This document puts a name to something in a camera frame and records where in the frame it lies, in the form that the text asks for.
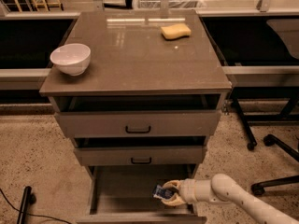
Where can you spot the grey drawer cabinet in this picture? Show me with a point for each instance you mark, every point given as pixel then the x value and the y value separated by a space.
pixel 130 56

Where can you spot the blue rxbar wrapper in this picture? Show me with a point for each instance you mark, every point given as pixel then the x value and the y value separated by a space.
pixel 163 194

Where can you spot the yellow sponge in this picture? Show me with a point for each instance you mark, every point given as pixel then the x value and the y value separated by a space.
pixel 175 31

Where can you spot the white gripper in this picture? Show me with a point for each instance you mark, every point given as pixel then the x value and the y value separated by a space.
pixel 188 190

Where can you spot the grey drawer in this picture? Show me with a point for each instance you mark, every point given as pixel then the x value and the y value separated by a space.
pixel 141 150
pixel 140 116
pixel 123 195

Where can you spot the black stand leg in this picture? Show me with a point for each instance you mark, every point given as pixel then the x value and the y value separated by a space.
pixel 28 198

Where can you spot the bottom grey drawer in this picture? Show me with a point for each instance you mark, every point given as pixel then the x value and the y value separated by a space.
pixel 123 195

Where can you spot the wire mesh basket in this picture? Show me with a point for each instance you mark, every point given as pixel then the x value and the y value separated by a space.
pixel 172 4

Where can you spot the top grey drawer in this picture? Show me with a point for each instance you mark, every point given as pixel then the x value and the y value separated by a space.
pixel 140 116

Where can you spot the black table leg with caster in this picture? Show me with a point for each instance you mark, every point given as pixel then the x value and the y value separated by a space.
pixel 251 139

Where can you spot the middle grey drawer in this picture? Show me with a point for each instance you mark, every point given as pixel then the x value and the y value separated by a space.
pixel 141 150

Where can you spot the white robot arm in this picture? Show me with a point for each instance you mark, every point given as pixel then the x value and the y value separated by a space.
pixel 223 189

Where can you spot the white ceramic bowl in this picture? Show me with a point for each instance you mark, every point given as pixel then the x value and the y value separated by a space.
pixel 71 59

